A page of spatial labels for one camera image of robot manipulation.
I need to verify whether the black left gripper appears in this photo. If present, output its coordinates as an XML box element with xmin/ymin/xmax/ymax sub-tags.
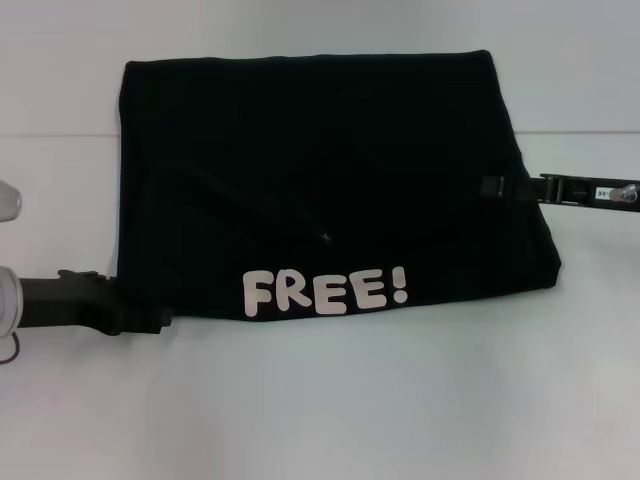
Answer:
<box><xmin>19</xmin><ymin>269</ymin><xmax>175</xmax><ymax>338</ymax></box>

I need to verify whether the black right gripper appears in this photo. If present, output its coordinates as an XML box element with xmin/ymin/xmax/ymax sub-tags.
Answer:
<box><xmin>479</xmin><ymin>172</ymin><xmax>640</xmax><ymax>214</ymax></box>

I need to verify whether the black shirt with FREE print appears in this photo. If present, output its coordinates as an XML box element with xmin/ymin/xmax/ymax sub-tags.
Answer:
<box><xmin>115</xmin><ymin>48</ymin><xmax>564</xmax><ymax>327</ymax></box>

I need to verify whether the right gripper cable with plug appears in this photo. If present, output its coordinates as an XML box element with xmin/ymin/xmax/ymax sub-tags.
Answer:
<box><xmin>606</xmin><ymin>183</ymin><xmax>640</xmax><ymax>206</ymax></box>

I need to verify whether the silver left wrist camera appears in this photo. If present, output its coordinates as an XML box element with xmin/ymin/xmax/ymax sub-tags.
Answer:
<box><xmin>0</xmin><ymin>179</ymin><xmax>23</xmax><ymax>224</ymax></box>

